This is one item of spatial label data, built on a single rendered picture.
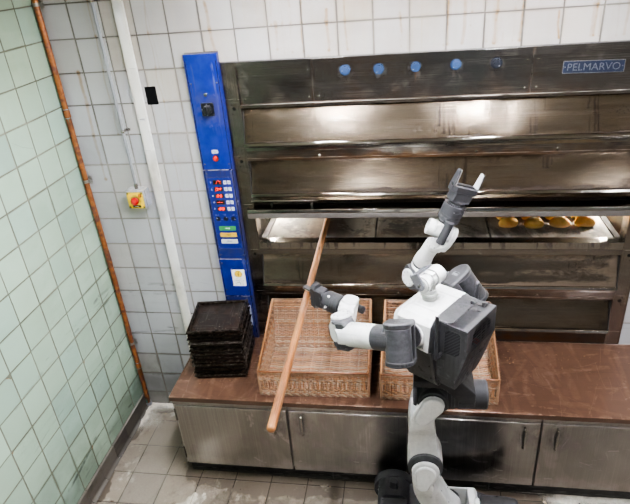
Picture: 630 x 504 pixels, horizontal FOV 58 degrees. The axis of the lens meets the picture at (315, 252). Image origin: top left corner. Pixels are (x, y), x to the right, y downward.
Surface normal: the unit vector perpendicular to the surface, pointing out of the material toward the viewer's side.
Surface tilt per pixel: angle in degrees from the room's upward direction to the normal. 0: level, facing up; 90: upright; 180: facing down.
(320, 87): 90
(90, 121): 90
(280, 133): 70
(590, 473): 89
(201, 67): 90
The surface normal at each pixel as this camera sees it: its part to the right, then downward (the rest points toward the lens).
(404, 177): -0.16, 0.15
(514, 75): -0.15, 0.48
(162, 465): -0.07, -0.88
